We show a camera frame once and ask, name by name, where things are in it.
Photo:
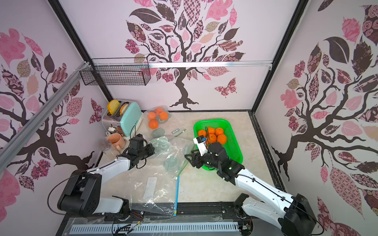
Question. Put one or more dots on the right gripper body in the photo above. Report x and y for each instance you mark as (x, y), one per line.
(199, 159)

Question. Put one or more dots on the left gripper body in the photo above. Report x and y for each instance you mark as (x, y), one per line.
(145, 152)

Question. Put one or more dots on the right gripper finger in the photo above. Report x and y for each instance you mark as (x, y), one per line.
(196, 164)
(193, 156)

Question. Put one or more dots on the green plastic basket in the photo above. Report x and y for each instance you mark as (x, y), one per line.
(232, 148)

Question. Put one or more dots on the orange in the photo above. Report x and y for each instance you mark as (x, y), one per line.
(202, 133)
(219, 131)
(210, 130)
(212, 138)
(222, 139)

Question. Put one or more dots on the green-zip bag of oranges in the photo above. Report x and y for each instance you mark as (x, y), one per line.
(170, 154)

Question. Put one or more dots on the blue-zip clear bag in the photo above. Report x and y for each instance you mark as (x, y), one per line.
(155, 194)

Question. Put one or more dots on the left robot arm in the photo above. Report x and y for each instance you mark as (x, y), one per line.
(81, 195)

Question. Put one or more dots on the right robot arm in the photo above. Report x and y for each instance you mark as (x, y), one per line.
(293, 215)

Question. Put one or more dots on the pink ceramic mug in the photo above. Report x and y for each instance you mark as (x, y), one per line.
(117, 141)

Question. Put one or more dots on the mint green toaster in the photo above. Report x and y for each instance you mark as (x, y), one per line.
(125, 120)

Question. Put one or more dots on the clear glass cup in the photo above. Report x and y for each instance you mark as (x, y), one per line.
(106, 146)

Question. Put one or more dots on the yellow toast slice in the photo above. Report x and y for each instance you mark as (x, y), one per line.
(112, 106)

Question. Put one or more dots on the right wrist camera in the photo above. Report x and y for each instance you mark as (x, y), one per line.
(200, 142)

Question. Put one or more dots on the white cable duct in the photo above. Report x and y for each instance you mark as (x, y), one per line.
(152, 228)

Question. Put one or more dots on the black wire wall basket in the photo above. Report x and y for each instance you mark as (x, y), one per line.
(117, 71)

